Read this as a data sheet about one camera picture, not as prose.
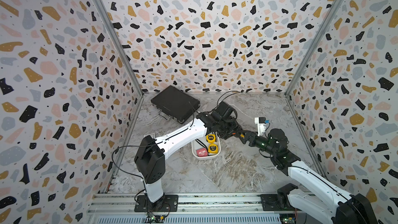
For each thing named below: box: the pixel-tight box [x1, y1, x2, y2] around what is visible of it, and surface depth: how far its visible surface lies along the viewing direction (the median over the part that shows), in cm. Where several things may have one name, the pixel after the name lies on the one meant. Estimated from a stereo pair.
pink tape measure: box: [195, 147, 208, 157], surface depth 91 cm
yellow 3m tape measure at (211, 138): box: [205, 133, 217, 144], surface depth 96 cm
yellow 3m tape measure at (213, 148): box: [208, 143, 219, 154], surface depth 92 cm
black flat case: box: [150, 85, 201, 124], surface depth 118 cm
